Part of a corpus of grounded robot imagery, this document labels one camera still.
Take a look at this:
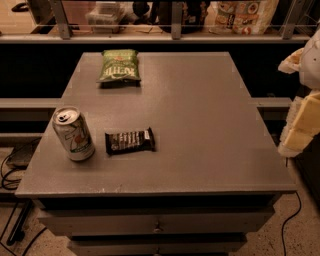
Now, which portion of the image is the metal drawer knob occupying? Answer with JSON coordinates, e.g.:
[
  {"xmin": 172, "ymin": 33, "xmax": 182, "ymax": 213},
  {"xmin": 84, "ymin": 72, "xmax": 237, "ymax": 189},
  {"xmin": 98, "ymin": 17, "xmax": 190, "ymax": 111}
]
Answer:
[{"xmin": 153, "ymin": 222, "xmax": 163, "ymax": 234}]

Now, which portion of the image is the grey drawer cabinet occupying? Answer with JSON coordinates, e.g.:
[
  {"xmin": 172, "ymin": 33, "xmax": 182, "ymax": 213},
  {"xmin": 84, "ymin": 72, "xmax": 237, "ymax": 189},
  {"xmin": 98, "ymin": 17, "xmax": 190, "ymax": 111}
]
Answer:
[{"xmin": 17, "ymin": 52, "xmax": 296, "ymax": 256}]

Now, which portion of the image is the grey power adapter box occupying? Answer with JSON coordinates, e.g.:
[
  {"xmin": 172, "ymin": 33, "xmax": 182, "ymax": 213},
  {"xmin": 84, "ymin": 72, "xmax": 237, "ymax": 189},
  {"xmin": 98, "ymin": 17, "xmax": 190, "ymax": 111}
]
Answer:
[{"xmin": 5, "ymin": 144, "xmax": 36, "ymax": 169}]

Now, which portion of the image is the grey metal shelf rail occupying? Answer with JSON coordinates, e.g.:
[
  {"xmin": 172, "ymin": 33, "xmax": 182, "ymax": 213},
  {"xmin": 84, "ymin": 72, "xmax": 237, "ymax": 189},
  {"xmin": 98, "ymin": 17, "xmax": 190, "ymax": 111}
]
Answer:
[{"xmin": 0, "ymin": 0, "xmax": 319, "ymax": 44}]

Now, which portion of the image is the dark chocolate bar wrapper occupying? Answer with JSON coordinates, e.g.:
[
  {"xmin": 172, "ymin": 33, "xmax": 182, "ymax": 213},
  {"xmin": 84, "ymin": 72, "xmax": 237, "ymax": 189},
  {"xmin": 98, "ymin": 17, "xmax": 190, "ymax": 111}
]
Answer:
[{"xmin": 105, "ymin": 128, "xmax": 156, "ymax": 155}]

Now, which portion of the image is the black floor cable right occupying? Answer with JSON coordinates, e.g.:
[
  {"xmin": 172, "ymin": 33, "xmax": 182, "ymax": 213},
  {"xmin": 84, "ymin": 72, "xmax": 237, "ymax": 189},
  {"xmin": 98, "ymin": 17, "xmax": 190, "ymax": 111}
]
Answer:
[{"xmin": 280, "ymin": 191, "xmax": 303, "ymax": 256}]

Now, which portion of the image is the silver 7up soda can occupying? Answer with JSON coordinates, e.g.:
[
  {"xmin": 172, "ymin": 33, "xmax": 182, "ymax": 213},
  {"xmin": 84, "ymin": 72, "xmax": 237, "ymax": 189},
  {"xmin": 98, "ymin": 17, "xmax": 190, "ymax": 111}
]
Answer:
[{"xmin": 52, "ymin": 106, "xmax": 95, "ymax": 161}]

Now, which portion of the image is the black floor cables left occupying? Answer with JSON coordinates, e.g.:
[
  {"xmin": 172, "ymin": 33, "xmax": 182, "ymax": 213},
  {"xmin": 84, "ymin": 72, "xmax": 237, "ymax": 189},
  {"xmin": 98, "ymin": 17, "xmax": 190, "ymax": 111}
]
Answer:
[{"xmin": 0, "ymin": 138, "xmax": 48, "ymax": 256}]

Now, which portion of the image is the dark bag on shelf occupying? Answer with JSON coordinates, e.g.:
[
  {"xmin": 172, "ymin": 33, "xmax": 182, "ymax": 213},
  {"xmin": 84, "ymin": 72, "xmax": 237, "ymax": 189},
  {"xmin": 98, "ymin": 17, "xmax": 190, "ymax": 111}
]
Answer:
[{"xmin": 151, "ymin": 0, "xmax": 210, "ymax": 34}]

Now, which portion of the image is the clear plastic container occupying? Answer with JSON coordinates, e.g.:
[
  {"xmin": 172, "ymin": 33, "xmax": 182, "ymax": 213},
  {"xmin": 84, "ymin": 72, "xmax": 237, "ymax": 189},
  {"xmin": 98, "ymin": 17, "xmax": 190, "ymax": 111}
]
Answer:
[{"xmin": 85, "ymin": 1, "xmax": 125, "ymax": 33}]

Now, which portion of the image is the white printed snack bag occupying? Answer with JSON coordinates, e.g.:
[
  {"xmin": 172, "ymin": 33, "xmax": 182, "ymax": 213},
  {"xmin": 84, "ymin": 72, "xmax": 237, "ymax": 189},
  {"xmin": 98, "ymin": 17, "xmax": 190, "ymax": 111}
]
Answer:
[{"xmin": 209, "ymin": 0, "xmax": 279, "ymax": 35}]

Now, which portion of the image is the green chip bag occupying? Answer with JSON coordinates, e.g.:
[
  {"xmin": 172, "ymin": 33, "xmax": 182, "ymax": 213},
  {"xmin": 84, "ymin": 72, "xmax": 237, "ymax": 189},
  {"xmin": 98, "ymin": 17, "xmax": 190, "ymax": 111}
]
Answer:
[{"xmin": 98, "ymin": 49, "xmax": 141, "ymax": 82}]

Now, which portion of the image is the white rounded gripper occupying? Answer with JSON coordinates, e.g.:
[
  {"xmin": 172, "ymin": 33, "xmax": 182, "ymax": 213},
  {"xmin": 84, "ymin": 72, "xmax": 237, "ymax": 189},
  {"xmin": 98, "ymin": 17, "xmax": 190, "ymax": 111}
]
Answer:
[{"xmin": 278, "ymin": 30, "xmax": 320, "ymax": 158}]

